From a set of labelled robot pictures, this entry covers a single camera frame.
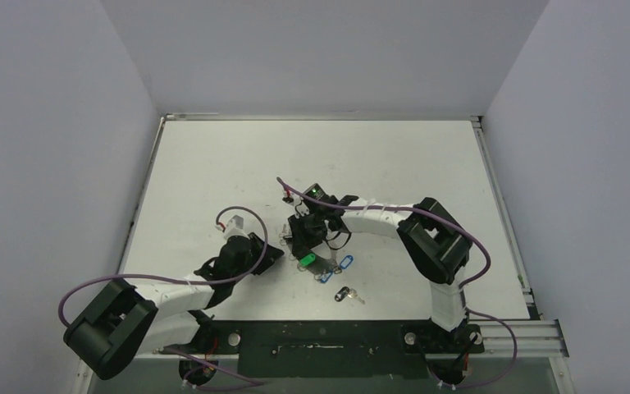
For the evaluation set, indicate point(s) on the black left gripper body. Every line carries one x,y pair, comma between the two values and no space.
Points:
254,258

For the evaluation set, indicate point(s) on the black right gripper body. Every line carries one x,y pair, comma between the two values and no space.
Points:
304,235

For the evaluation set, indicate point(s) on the green key tag with key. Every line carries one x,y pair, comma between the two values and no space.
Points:
307,260

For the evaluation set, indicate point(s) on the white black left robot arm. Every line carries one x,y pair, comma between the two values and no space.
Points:
125,320

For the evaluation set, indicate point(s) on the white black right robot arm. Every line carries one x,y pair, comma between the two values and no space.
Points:
429,234

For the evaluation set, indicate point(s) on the blue key tag white label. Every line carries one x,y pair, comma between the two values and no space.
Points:
324,277

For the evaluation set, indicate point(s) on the blue key tag plain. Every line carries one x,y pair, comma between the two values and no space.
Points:
344,264

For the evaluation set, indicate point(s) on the black key tag with key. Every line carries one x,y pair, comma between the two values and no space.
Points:
348,292

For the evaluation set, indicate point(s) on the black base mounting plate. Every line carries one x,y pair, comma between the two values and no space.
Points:
336,349

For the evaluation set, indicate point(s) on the aluminium table frame rail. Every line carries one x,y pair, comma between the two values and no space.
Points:
527,338

